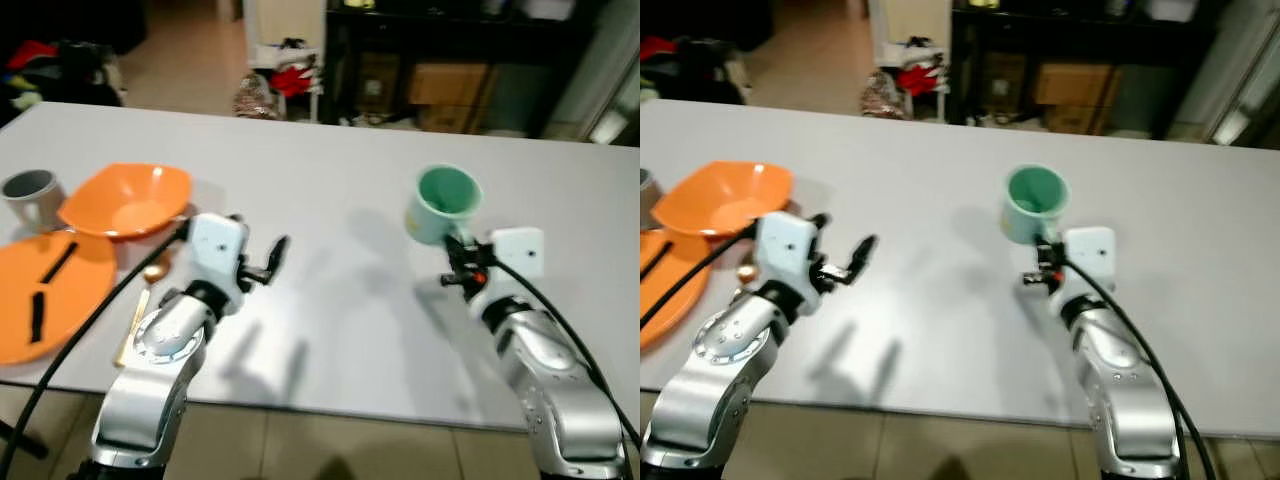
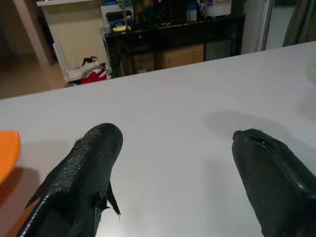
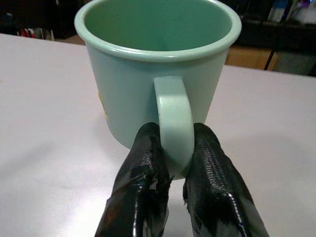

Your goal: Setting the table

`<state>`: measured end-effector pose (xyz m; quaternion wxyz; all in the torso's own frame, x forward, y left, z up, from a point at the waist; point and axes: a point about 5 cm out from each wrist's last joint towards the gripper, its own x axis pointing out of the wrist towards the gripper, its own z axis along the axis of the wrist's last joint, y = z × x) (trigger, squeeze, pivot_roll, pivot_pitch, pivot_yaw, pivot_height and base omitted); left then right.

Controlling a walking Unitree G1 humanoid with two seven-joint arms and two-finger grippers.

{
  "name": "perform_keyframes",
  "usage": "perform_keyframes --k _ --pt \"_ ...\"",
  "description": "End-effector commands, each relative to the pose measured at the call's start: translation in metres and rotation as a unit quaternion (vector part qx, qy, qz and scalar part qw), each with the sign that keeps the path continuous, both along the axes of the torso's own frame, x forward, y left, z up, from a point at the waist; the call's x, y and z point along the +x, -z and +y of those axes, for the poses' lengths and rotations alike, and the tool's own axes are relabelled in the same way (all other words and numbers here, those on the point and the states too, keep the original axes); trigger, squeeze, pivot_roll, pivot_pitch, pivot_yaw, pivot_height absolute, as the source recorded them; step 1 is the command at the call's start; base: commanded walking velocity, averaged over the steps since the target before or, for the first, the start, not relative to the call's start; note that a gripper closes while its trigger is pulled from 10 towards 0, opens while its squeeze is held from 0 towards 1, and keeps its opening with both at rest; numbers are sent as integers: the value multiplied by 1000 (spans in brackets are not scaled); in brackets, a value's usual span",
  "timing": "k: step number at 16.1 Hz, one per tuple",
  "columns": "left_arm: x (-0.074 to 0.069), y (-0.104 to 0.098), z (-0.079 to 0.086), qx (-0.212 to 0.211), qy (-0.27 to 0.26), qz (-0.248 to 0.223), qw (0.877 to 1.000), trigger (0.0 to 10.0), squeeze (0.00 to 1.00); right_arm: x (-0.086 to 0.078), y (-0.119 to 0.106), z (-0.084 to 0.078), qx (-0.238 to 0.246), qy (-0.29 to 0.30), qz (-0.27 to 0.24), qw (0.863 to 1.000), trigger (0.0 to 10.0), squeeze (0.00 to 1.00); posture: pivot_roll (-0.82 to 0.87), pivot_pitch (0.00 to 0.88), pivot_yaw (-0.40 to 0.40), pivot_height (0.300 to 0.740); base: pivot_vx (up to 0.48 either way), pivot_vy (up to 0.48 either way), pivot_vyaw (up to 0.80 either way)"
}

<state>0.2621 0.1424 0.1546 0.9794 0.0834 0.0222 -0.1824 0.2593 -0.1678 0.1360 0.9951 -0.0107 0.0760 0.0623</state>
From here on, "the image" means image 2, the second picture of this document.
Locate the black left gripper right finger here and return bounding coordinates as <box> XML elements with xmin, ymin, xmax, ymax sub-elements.
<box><xmin>232</xmin><ymin>128</ymin><xmax>316</xmax><ymax>237</ymax></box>

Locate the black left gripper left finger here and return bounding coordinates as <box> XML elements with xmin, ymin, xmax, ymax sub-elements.
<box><xmin>16</xmin><ymin>122</ymin><xmax>123</xmax><ymax>237</ymax></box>

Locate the orange bowl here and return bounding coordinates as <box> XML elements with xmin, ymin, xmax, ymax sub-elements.
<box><xmin>0</xmin><ymin>130</ymin><xmax>21</xmax><ymax>186</ymax></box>

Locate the red white black cloth heap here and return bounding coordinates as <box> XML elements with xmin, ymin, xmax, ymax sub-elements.
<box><xmin>80</xmin><ymin>56</ymin><xmax>112</xmax><ymax>84</ymax></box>

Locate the white cabinet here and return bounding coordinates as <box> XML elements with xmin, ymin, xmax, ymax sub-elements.
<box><xmin>36</xmin><ymin>0</ymin><xmax>112</xmax><ymax>83</ymax></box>

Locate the cardboard box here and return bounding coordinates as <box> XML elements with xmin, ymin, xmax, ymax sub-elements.
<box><xmin>158</xmin><ymin>43</ymin><xmax>204</xmax><ymax>70</ymax></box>

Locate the black shelf unit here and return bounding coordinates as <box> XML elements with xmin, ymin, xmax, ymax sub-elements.
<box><xmin>103</xmin><ymin>14</ymin><xmax>246</xmax><ymax>78</ymax></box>

